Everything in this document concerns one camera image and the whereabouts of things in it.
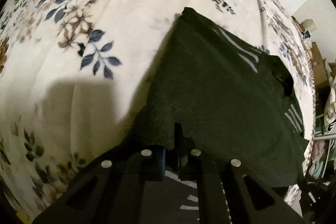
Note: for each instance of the black garment with white stripes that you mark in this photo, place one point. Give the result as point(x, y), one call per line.
point(233, 100)

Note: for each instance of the white nightstand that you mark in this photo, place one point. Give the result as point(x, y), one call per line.
point(305, 28)

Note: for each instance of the chair with clothes pile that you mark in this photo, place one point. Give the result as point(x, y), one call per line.
point(321, 167)

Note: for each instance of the brown cardboard box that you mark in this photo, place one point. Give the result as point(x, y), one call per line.
point(324, 72)

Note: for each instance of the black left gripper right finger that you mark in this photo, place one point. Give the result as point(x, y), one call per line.
point(227, 191)

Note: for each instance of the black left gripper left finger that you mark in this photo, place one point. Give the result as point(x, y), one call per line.
point(110, 189)

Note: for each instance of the floral bed blanket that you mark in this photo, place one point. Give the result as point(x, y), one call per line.
point(76, 73)

